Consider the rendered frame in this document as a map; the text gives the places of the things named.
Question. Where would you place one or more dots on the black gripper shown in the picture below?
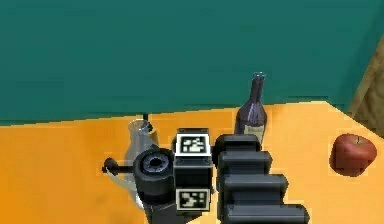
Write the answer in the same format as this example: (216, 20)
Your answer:
(155, 176)

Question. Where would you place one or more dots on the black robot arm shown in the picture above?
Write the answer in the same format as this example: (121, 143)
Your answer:
(246, 186)

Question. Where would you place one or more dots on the red apple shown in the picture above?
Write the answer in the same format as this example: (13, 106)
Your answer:
(353, 155)

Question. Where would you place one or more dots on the dark purple wine bottle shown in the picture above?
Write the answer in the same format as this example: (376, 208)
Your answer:
(251, 116)

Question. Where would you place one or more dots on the clear glass bottle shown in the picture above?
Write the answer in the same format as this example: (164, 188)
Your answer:
(138, 146)

